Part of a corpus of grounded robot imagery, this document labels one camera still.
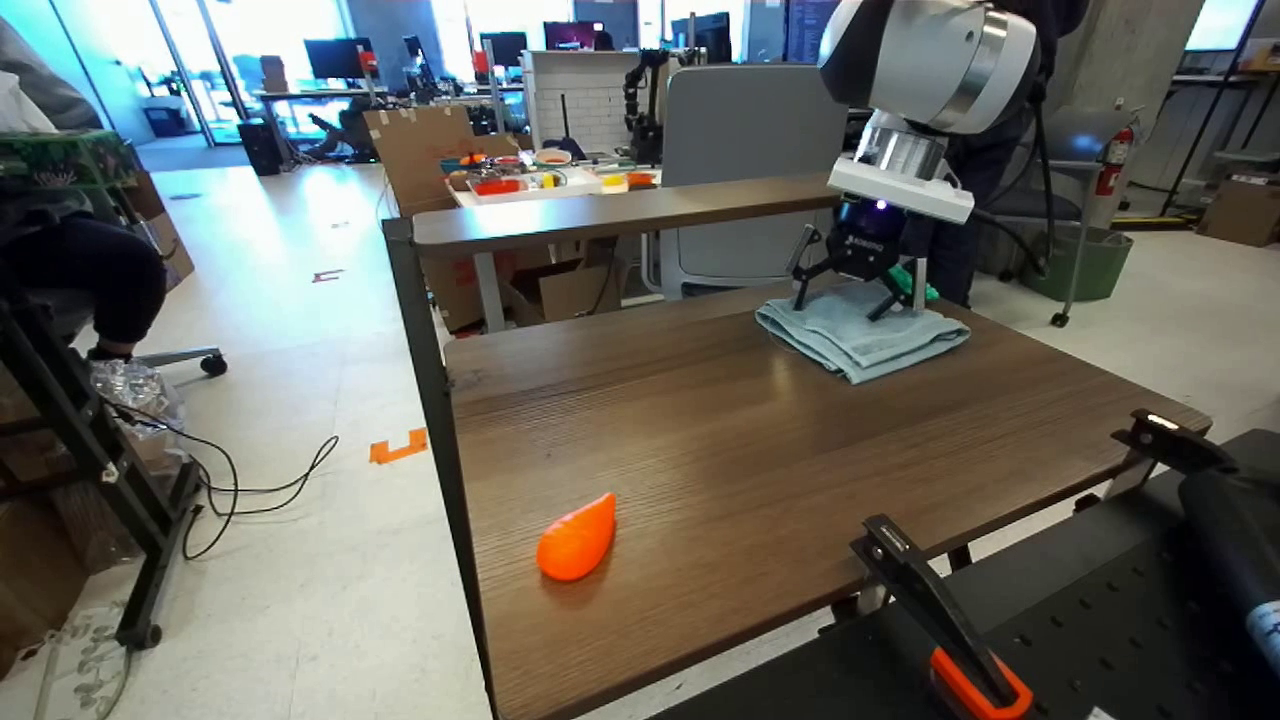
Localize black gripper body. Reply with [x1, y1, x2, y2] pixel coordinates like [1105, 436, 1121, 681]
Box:
[827, 197, 931, 288]

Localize light blue towel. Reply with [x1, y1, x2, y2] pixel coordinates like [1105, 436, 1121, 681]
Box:
[750, 282, 972, 389]

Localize grey high-back office chair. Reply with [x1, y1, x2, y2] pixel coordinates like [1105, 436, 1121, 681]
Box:
[657, 61, 850, 299]

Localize green bin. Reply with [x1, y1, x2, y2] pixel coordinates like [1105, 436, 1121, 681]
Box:
[1017, 223, 1137, 305]

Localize long wooden side table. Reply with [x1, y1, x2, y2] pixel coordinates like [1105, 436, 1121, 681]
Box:
[409, 170, 848, 337]

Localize large blue screen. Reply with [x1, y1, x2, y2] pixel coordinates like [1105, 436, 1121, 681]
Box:
[742, 0, 839, 67]

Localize red fire extinguisher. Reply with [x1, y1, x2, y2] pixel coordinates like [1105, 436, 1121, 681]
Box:
[1090, 113, 1138, 200]

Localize cardboard box under side table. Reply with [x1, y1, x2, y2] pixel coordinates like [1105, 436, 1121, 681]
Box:
[424, 242, 622, 337]

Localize white cabinet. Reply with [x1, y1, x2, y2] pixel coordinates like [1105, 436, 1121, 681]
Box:
[522, 47, 632, 151]

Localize white tray of colourful toys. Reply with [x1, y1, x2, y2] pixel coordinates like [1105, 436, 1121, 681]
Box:
[438, 145, 658, 208]

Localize brown cardboard box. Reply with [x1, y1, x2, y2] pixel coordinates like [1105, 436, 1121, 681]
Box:
[1196, 175, 1280, 249]

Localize orange plastic toy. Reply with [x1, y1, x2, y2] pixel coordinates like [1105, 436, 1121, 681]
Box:
[533, 488, 618, 588]

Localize upright cardboard sheet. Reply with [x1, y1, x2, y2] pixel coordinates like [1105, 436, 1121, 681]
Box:
[358, 100, 522, 215]

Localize orange floor tape mark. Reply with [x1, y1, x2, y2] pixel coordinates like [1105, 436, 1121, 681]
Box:
[364, 425, 433, 469]

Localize black computer monitor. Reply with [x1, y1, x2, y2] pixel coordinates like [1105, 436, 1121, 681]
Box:
[299, 37, 376, 83]

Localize office chair wheel base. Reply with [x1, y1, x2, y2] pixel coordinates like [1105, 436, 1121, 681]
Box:
[131, 344, 231, 380]

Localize seated person black trousers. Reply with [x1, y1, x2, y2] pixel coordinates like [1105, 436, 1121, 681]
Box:
[0, 16, 172, 365]

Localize black metal stand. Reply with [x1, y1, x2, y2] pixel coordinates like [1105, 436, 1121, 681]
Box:
[0, 254, 205, 654]

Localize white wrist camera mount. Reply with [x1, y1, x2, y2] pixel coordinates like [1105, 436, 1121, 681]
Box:
[823, 113, 978, 229]

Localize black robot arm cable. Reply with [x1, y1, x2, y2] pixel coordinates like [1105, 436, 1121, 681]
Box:
[977, 97, 1061, 279]

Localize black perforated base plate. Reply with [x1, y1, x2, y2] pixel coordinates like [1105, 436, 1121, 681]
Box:
[651, 426, 1280, 720]

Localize black floor cable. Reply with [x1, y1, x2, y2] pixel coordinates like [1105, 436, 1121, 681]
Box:
[125, 396, 344, 565]

